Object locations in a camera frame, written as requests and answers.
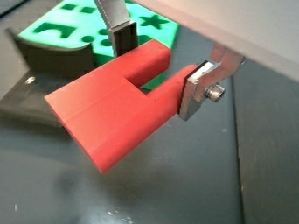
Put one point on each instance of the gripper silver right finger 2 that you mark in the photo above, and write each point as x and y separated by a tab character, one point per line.
200	84

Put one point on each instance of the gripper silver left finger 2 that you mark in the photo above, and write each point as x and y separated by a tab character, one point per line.
120	26

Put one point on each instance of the red square-circle forked object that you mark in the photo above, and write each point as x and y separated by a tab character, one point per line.
105	112

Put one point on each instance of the black curved fixture stand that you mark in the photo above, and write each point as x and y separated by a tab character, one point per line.
53	67

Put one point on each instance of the green shape-sorter block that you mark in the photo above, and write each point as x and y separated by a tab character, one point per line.
73	24

